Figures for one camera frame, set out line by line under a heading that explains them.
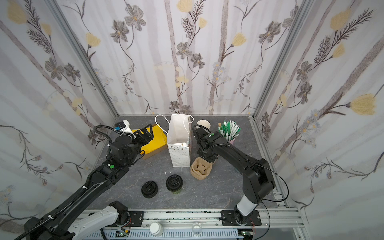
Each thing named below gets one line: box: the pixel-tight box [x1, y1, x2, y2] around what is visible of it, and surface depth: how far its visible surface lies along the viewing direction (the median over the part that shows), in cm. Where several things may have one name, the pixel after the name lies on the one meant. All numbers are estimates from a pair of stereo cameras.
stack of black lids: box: [141, 180, 159, 199], surface depth 82 cm
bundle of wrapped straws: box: [218, 120, 242, 141], surface depth 90 cm
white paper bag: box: [167, 114, 192, 168], surface depth 85 cm
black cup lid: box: [166, 174, 183, 192], surface depth 76 cm
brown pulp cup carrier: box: [190, 156, 213, 180], surface depth 85 cm
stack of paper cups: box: [196, 119, 211, 130], surface depth 93 cm
